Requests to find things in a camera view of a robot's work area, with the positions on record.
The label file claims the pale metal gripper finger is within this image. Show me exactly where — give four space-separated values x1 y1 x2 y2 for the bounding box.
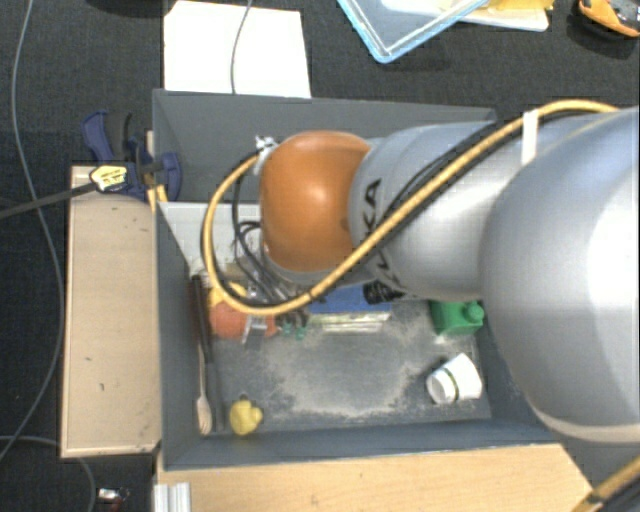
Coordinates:
242 315 270 349

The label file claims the orange ball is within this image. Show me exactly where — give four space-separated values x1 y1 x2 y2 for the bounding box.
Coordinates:
208 301 279 342

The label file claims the dark brown long stick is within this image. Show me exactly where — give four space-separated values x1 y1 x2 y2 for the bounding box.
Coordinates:
191 274 217 365

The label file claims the blue box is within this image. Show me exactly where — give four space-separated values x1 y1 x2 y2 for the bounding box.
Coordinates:
306 284 394 316

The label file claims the yellow lumpy toy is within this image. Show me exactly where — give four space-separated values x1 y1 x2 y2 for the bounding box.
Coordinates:
228 394 264 437

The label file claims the pale wooden spoon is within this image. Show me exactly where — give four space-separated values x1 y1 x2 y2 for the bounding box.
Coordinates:
195 337 214 436

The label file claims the clear plastic box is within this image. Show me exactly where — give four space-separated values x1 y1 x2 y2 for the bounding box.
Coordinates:
319 312 394 335

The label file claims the grey metal bin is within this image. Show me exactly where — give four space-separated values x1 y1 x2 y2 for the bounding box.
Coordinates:
151 88 557 472

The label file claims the pale wood board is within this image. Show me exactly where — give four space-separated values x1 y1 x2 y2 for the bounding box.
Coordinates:
59 164 163 459

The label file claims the green block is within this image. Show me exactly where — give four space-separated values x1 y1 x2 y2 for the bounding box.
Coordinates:
428 298 487 337

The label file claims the white cup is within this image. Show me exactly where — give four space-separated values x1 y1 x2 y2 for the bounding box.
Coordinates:
424 352 484 406

